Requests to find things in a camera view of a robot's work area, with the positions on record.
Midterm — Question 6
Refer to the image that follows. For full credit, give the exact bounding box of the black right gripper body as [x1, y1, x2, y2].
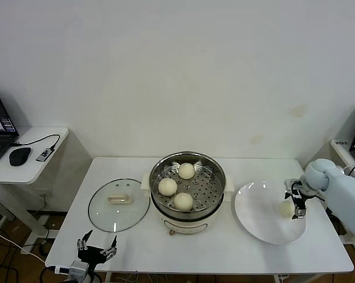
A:
[292, 184, 310, 210]

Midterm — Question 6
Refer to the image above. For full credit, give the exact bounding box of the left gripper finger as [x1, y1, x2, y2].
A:
[76, 229, 93, 252]
[102, 235, 120, 260]

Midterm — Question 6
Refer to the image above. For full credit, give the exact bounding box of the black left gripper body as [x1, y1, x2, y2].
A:
[77, 245, 106, 264]

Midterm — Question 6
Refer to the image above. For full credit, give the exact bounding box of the white steamed baozi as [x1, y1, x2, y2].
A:
[177, 162, 195, 180]
[173, 193, 194, 212]
[279, 201, 294, 219]
[158, 178, 178, 197]

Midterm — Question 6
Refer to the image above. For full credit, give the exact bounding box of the glass lid with cream handle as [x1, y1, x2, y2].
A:
[87, 177, 151, 233]

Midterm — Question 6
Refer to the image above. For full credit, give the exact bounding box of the stainless steel steamer basket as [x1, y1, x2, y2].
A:
[140, 151, 235, 222]

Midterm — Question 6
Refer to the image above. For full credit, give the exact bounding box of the white round plate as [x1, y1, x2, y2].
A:
[233, 181, 307, 245]

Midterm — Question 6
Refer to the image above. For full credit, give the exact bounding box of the grey usb hub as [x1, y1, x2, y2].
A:
[35, 148, 54, 162]

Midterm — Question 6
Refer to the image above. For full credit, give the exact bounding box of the black computer mouse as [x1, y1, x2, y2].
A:
[8, 147, 32, 167]

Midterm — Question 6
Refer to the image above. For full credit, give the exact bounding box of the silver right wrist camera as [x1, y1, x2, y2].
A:
[284, 178, 303, 195]

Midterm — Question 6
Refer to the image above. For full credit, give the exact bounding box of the tangled thin cable bundle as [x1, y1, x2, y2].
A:
[115, 273, 172, 283]

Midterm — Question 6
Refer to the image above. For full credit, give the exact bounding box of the thick white floor cable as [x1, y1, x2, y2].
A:
[0, 226, 47, 264]

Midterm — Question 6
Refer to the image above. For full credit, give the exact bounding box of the black usb hub cable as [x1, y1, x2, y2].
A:
[11, 134, 61, 151]

